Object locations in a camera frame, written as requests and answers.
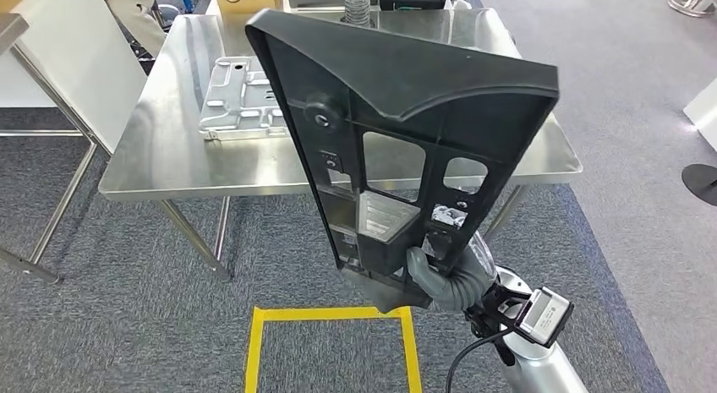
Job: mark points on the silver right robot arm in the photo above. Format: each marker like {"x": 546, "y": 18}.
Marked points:
{"x": 538, "y": 373}

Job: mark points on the metal stand base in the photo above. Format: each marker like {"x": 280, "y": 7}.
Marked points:
{"x": 694, "y": 1}

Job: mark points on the stamped sheet metal panel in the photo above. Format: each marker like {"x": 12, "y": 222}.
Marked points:
{"x": 235, "y": 105}

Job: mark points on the steel frame table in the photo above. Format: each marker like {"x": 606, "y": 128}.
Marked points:
{"x": 62, "y": 205}

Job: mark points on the stainless steel workbench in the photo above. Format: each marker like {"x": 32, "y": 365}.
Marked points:
{"x": 168, "y": 155}

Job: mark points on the white box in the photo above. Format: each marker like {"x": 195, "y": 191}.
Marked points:
{"x": 707, "y": 108}

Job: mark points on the black round stand base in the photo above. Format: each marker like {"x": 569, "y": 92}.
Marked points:
{"x": 703, "y": 183}

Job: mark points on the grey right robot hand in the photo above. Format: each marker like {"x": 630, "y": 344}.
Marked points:
{"x": 428, "y": 281}

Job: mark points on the yellow floor tape square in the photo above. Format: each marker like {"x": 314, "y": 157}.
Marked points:
{"x": 336, "y": 314}

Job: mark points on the black plastic plate frame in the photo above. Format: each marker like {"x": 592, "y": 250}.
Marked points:
{"x": 403, "y": 71}

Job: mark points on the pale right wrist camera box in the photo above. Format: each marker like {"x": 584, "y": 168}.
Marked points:
{"x": 546, "y": 317}

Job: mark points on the white flat panel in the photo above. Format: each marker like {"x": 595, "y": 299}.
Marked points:
{"x": 73, "y": 60}

